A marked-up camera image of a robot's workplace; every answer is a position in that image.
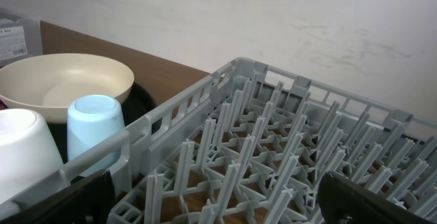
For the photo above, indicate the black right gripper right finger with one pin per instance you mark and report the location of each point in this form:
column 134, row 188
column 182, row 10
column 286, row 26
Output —
column 343, row 201

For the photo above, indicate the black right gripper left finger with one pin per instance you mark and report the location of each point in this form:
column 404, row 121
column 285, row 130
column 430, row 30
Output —
column 88, row 200

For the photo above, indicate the white cup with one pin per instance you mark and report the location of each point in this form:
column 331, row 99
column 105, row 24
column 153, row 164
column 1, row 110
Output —
column 28, row 151

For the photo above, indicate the light blue cup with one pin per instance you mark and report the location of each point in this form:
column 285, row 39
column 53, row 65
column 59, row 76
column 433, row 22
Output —
column 91, row 120

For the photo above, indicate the beige bowl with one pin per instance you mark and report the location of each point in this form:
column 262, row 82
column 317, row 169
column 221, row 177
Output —
column 48, row 84

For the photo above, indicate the grey dishwasher rack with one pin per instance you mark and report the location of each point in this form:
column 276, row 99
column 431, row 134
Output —
column 252, row 142

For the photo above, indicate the black round tray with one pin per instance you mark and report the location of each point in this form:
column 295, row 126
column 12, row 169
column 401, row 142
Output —
column 138, row 103

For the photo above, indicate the clear plastic bin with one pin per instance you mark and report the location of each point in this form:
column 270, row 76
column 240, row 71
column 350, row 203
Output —
column 20, row 36

